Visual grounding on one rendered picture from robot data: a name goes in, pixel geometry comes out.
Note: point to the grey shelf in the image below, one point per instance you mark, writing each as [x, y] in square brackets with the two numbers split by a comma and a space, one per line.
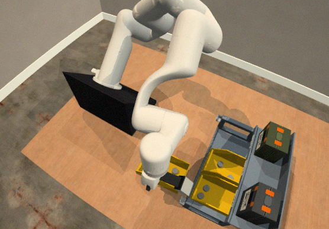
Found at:
[255, 170]

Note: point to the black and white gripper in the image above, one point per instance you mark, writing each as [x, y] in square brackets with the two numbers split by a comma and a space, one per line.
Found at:
[149, 181]

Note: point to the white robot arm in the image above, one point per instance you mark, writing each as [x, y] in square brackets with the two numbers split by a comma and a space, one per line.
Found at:
[192, 33]

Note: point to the dark green case with orange latches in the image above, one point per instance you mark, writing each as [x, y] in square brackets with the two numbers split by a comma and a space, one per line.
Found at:
[273, 142]

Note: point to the dark grey case with orange latches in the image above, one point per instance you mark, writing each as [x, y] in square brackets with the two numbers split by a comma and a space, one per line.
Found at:
[259, 204]

